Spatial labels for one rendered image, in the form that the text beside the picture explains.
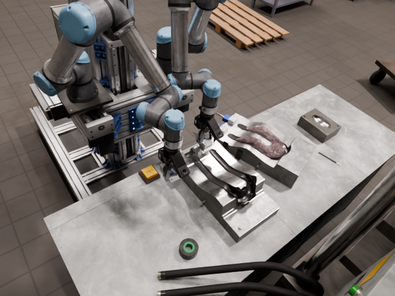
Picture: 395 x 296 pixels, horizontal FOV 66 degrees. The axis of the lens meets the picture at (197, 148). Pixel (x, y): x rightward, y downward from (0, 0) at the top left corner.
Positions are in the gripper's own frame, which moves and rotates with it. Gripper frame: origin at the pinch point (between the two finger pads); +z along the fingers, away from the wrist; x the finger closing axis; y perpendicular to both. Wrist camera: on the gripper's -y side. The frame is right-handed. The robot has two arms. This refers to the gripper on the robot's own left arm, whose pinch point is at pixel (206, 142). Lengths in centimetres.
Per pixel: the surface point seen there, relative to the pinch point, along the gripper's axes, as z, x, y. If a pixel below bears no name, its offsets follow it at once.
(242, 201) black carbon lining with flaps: 0.6, 8.4, -37.1
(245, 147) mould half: 1.1, -16.2, -13.4
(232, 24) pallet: 79, -235, 217
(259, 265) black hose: -1, 24, -62
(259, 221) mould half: 4.6, 6.7, -47.7
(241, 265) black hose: 0, 29, -58
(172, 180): -5.2, 30.7, -13.9
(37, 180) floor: 91, 75, 99
